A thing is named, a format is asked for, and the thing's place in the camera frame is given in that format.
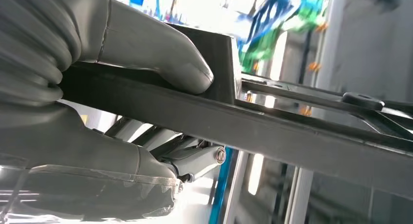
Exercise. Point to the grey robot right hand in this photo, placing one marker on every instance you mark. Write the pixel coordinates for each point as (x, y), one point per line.
(80, 158)

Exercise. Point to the silver metal frame beam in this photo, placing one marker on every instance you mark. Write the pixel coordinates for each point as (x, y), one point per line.
(237, 190)

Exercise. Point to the blue metal beam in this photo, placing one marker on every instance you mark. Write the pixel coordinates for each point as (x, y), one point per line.
(219, 190)

